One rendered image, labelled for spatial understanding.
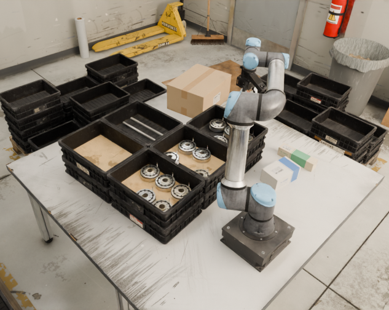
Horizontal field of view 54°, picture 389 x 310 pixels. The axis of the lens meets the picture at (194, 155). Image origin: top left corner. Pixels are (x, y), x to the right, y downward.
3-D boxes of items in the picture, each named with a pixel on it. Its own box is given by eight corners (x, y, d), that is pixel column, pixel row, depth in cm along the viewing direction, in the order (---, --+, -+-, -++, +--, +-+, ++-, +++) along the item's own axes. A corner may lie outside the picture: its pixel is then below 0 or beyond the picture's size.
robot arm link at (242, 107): (247, 217, 169) (262, 95, 152) (213, 212, 172) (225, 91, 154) (247, 205, 181) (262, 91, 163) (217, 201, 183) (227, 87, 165)
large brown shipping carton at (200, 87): (201, 122, 265) (203, 97, 253) (166, 108, 277) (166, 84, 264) (228, 98, 292) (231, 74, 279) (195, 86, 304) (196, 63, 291)
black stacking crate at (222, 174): (238, 168, 212) (240, 153, 205) (204, 197, 194) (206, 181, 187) (184, 139, 231) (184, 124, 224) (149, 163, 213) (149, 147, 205)
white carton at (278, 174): (282, 167, 232) (285, 155, 226) (297, 178, 225) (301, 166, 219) (259, 180, 222) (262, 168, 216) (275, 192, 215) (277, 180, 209)
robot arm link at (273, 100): (289, 107, 150) (290, 47, 184) (261, 104, 151) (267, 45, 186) (284, 130, 158) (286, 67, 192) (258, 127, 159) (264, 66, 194)
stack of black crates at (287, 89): (302, 114, 382) (310, 83, 360) (285, 125, 365) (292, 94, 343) (270, 98, 403) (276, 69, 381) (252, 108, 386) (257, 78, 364)
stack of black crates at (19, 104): (53, 121, 354) (42, 78, 325) (70, 136, 338) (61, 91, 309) (10, 139, 331) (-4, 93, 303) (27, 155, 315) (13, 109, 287)
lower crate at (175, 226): (203, 212, 201) (204, 196, 193) (165, 247, 183) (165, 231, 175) (149, 178, 220) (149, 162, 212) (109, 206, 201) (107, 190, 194)
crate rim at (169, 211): (206, 184, 188) (206, 181, 186) (165, 219, 169) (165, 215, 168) (148, 150, 207) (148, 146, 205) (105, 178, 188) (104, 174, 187)
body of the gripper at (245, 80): (244, 82, 214) (246, 62, 207) (256, 87, 210) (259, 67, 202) (235, 86, 210) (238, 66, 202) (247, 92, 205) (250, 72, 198)
